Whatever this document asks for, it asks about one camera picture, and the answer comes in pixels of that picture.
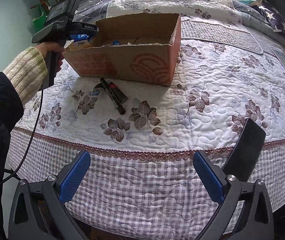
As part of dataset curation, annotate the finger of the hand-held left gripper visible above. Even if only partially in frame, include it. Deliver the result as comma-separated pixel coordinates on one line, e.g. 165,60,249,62
72,22,100,34

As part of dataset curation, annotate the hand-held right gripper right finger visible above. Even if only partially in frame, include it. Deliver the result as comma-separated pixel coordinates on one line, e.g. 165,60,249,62
193,150,275,240

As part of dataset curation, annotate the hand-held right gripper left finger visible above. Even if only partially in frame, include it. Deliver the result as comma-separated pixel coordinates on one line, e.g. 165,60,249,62
7,150,92,240

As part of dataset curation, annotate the blue tissue packet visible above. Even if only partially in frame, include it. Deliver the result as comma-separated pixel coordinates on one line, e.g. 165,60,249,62
69,32,96,51

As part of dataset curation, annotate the brown cardboard box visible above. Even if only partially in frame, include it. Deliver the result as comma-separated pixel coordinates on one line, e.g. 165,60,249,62
64,12,182,87

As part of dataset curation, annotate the person's left forearm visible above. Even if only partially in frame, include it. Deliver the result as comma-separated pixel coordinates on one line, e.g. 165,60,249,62
0,46,48,143

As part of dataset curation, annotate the person's left hand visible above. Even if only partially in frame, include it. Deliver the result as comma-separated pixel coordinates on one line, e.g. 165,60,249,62
36,41,65,73

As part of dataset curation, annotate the green bag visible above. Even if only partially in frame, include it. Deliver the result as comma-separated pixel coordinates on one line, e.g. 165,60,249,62
32,4,49,30

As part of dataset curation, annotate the black smartphone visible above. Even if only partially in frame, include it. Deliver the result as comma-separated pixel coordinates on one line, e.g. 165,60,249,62
223,118,266,183

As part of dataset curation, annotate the small tape roll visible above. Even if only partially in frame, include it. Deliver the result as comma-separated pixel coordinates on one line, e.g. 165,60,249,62
92,83,105,98

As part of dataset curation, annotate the red black lighter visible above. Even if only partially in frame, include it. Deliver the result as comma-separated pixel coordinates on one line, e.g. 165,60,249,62
107,81,128,104

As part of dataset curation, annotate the black marker pen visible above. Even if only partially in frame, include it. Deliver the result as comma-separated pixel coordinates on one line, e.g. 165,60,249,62
99,78,126,115

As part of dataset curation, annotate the blue star-patterned folded blanket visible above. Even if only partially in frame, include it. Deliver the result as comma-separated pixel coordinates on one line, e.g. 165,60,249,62
233,0,285,48

